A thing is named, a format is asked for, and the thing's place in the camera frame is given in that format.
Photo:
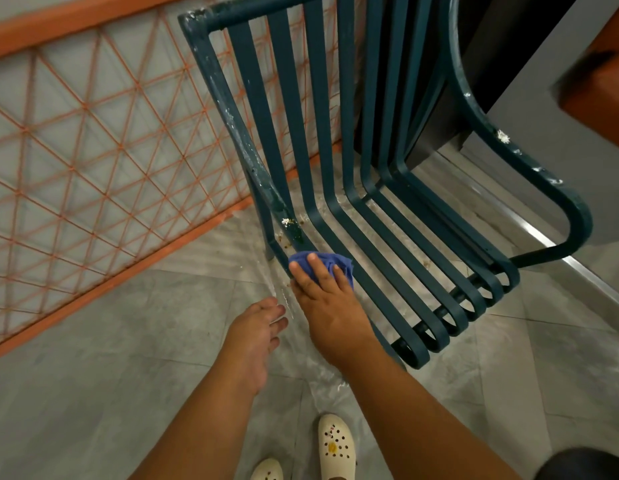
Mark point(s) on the person's right hand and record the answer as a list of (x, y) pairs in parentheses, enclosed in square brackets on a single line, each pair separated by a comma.
[(334, 324)]

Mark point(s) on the person's left hand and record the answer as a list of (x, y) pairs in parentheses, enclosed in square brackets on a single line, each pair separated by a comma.
[(249, 344)]

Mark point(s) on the blue cleaning cloth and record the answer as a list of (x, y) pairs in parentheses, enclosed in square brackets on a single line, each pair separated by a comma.
[(300, 260)]

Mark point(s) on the dark green metal slatted chair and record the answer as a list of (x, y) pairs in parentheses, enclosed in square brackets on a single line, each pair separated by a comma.
[(224, 104)]

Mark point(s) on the person's right forearm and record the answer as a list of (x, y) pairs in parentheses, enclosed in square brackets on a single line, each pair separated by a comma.
[(419, 424)]

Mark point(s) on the person's left forearm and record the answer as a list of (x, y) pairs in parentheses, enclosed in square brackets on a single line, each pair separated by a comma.
[(199, 434)]

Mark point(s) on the person's right cream clog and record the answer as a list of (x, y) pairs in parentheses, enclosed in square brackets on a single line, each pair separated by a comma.
[(336, 444)]

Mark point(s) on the person's cream clog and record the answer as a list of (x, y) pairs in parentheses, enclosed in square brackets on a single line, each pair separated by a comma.
[(336, 444), (267, 470)]

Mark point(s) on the person's left cream clog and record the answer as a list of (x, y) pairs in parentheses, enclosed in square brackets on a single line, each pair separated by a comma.
[(267, 470)]

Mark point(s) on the orange cushioned booth bench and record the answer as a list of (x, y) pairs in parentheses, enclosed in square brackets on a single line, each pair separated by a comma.
[(564, 144)]

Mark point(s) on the black partition panel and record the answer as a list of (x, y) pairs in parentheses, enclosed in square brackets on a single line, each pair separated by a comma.
[(489, 44)]

